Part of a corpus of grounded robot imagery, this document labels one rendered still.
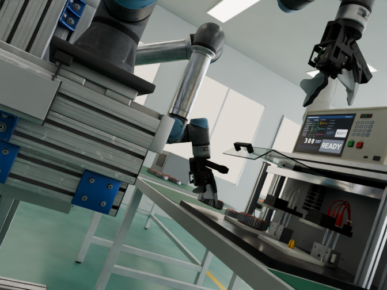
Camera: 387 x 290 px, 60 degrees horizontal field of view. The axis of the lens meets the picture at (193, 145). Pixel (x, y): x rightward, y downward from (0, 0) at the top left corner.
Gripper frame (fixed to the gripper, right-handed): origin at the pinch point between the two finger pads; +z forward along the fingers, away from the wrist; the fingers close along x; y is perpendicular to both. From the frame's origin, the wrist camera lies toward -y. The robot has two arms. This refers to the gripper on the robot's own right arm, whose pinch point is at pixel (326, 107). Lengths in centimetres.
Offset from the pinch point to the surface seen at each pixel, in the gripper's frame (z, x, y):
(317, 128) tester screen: -8, -41, -37
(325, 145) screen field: -1.6, -33.8, -36.4
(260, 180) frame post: 18, -60, -34
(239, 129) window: -83, -481, -259
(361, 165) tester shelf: 4.9, -12.6, -32.7
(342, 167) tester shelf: 6.6, -19.6, -33.0
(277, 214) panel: 30, -60, -50
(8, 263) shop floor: 115, -157, 43
